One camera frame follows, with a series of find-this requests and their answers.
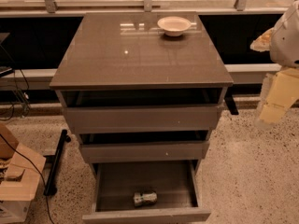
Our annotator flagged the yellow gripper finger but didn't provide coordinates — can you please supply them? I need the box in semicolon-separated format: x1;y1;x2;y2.
249;28;273;52
255;68;299;129

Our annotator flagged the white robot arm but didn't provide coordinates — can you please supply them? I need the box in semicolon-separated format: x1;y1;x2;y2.
250;0;299;129

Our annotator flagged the top grey drawer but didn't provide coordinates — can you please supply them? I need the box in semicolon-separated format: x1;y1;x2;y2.
63;105;222;134

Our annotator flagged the grey drawer cabinet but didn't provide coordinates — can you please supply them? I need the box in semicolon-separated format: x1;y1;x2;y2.
50;12;233;210

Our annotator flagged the bottom grey open drawer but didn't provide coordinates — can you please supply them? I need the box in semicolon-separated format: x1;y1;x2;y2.
82;161;210;224

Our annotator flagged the middle grey drawer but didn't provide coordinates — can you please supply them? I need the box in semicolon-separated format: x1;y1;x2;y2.
79;141;209;163

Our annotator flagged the white bowl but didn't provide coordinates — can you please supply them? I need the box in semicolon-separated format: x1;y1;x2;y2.
157;16;192;37

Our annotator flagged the black metal bar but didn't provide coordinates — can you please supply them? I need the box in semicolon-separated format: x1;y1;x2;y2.
44;129;71;196

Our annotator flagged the cardboard box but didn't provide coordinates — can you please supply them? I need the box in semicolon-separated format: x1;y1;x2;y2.
0;124;46;224

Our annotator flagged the black bracket behind cabinet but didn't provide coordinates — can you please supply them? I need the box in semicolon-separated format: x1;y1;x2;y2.
224;89;238;116

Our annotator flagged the black cable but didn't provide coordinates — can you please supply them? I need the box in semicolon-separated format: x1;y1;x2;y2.
0;133;56;224

